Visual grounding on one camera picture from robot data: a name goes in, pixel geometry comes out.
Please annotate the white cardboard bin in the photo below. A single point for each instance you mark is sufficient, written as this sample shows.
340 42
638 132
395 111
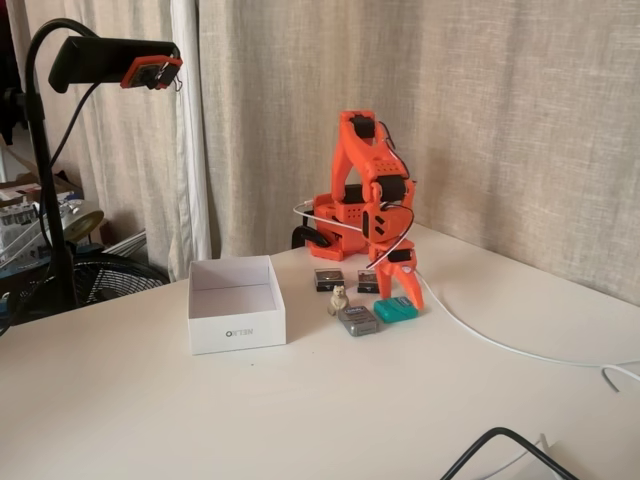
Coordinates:
235 332

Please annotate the beige linen curtain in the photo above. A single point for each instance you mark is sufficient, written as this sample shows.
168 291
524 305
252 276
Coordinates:
500 125

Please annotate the cream lamp head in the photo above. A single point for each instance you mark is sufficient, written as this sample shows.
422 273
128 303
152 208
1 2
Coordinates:
82 217

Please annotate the white sheer curtain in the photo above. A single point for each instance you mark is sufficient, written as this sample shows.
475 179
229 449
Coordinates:
140 165

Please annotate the black floor fan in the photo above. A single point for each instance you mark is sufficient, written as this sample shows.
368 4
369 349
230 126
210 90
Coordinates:
110 280

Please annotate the dark hanging clothes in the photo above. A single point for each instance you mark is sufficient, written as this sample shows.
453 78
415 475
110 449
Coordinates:
12 115

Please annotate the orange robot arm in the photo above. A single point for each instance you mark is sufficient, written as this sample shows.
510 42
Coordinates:
350 150

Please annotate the orange fixed gripper finger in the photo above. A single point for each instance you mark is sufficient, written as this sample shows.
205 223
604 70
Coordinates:
386 282

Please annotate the green cube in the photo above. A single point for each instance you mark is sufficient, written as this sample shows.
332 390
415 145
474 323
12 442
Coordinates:
392 311

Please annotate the orange moving gripper finger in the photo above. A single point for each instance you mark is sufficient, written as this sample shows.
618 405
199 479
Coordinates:
411 287

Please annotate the white rack rods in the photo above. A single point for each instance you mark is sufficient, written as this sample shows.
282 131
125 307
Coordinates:
125 242

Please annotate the grey metallic small block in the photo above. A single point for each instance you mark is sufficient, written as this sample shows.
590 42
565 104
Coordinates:
357 325

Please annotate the brown cardboard box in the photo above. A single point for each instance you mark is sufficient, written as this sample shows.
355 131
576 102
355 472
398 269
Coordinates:
20 187

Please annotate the small beige animal figurine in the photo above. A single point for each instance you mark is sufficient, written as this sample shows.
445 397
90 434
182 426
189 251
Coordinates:
339 300

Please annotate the clear plastic packaging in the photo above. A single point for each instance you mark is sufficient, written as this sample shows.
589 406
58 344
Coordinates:
20 230

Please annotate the black table clamp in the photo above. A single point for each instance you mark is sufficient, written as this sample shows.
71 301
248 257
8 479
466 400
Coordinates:
300 235

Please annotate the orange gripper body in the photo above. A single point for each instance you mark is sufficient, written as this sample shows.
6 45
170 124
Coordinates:
389 269

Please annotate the small black display box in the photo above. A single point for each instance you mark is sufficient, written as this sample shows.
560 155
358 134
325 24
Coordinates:
327 286
367 287

